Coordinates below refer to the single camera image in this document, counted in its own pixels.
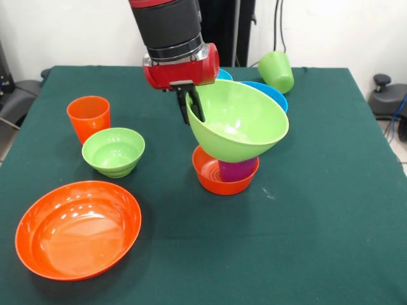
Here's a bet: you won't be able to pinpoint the green cup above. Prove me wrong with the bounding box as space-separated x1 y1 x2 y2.
257 50 295 95

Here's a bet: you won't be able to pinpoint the purple cup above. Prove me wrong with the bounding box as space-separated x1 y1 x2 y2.
217 158 258 184

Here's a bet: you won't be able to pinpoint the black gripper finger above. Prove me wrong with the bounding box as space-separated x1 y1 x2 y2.
186 87 206 123
176 90 191 125

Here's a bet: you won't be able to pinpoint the small orange bowl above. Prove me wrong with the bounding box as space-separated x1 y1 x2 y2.
191 145 261 196

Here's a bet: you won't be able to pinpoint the dark green tablecloth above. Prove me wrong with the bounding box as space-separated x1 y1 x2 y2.
0 65 407 305

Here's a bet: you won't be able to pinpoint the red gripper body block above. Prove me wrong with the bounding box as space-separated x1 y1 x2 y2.
142 42 221 93

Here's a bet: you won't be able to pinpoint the black hanging cables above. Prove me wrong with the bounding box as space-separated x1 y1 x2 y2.
272 0 289 55

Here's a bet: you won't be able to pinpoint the small turquoise bowl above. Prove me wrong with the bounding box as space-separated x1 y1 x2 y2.
216 68 234 82

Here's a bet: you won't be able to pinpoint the large green bowl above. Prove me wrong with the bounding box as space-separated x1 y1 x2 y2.
185 79 290 164

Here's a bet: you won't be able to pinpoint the large blue bowl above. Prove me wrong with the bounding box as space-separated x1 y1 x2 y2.
238 81 289 114

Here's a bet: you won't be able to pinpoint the grey pedestal leg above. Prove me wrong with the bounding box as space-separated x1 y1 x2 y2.
0 79 44 128
368 74 407 118

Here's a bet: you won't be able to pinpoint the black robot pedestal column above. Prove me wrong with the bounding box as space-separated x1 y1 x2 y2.
198 0 257 67

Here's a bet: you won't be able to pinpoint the large orange bowl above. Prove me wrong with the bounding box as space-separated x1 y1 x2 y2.
15 180 142 281

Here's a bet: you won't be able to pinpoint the blue cable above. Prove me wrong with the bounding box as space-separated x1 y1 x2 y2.
384 95 407 142

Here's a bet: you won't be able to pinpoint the small green bowl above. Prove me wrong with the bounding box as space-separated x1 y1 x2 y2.
81 127 146 179

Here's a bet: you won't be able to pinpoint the orange cup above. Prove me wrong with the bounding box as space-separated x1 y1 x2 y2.
66 95 112 146

